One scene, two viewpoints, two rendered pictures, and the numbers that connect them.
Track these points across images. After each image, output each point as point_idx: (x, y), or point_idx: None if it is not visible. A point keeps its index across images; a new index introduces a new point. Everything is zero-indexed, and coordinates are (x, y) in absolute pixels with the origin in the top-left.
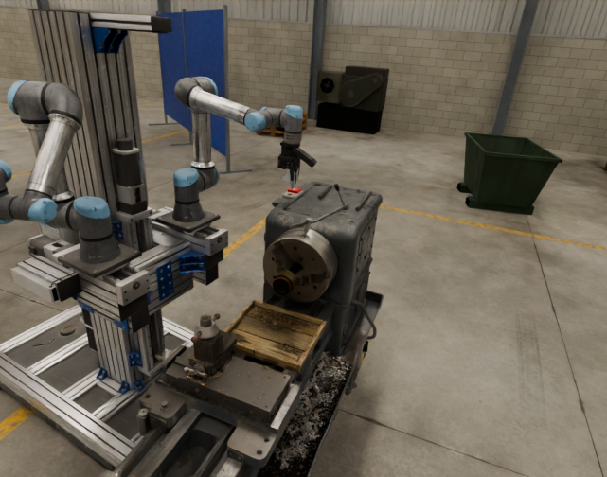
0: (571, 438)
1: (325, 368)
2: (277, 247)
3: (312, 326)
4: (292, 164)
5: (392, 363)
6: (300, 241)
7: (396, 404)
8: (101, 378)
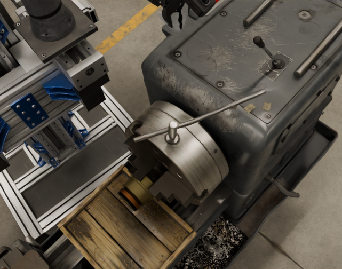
0: None
1: (204, 245)
2: (129, 145)
3: (177, 232)
4: (166, 1)
5: (334, 181)
6: (160, 150)
7: (313, 235)
8: (26, 144)
